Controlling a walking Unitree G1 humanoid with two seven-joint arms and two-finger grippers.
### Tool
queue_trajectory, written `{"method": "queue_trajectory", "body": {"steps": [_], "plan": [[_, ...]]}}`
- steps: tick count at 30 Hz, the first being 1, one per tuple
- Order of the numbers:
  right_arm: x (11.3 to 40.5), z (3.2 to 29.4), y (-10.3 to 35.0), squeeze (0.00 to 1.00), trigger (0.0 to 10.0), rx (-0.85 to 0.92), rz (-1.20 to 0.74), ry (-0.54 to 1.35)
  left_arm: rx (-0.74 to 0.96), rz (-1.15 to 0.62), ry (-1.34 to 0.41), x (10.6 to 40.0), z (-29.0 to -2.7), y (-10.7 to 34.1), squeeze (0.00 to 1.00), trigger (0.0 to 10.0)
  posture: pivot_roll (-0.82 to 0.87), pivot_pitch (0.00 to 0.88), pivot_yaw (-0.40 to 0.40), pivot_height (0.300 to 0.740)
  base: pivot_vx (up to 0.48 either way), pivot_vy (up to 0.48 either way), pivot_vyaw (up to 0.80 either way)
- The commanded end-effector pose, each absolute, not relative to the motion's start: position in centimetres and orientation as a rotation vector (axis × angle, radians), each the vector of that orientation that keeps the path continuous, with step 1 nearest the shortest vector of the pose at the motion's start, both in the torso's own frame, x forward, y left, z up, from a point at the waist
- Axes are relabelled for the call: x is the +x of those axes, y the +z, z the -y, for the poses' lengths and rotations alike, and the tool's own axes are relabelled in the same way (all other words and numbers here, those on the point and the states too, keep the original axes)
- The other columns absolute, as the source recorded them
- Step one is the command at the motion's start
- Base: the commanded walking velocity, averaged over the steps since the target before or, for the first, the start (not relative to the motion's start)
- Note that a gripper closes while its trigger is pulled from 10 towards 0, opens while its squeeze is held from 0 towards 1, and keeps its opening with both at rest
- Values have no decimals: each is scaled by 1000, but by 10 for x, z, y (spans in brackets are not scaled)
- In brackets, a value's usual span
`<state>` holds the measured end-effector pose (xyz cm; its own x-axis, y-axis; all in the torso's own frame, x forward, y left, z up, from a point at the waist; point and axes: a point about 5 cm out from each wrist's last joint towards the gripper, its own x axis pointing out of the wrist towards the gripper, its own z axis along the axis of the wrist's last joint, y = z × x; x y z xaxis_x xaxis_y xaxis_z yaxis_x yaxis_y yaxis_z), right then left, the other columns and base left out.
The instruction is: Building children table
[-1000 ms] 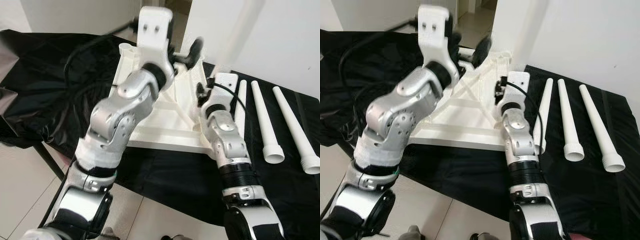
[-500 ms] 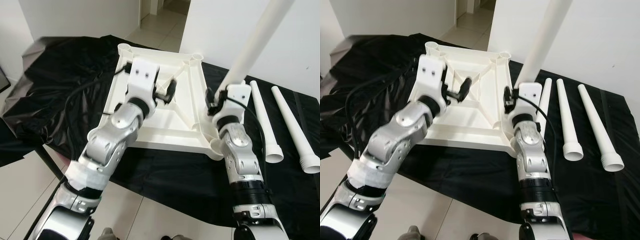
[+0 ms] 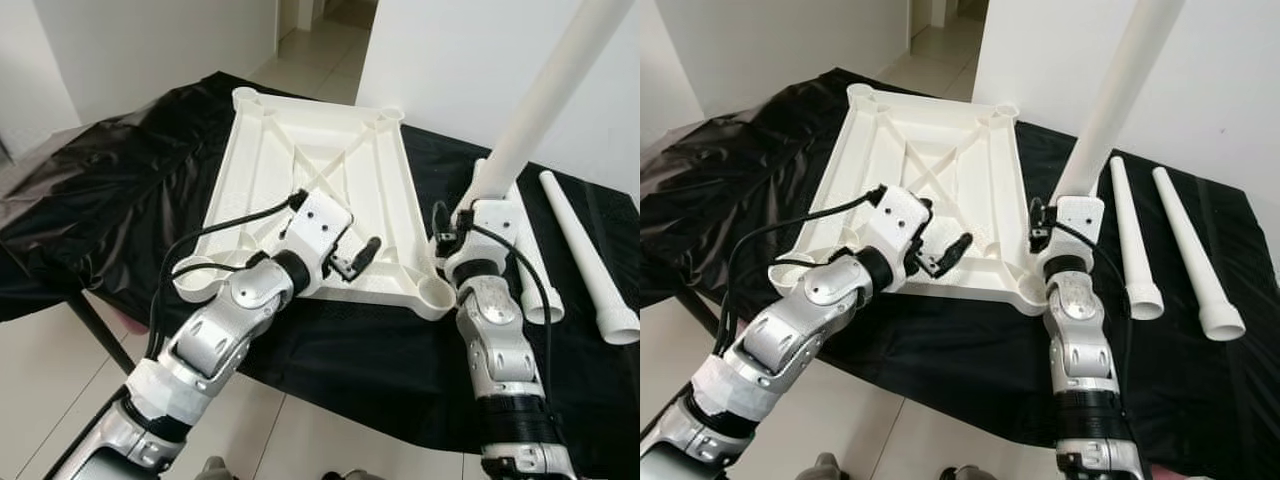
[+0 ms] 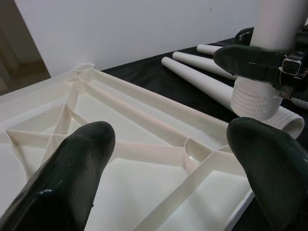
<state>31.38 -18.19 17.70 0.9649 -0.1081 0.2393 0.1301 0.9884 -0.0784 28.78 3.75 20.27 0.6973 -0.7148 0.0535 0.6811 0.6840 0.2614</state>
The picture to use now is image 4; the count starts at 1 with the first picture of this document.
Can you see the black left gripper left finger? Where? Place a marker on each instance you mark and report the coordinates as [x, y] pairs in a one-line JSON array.
[[60, 187]]

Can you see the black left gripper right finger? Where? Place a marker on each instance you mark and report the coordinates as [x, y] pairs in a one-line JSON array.
[[276, 180]]

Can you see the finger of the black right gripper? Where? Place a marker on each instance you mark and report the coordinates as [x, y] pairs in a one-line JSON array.
[[247, 61], [244, 36]]

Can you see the white plastic table leg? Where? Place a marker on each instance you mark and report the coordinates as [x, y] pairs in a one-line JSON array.
[[192, 61], [192, 77], [204, 49], [272, 24]]

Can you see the white plastic table top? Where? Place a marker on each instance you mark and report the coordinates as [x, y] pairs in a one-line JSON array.
[[149, 183]]

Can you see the black table cloth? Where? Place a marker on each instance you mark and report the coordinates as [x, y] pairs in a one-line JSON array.
[[149, 77]]

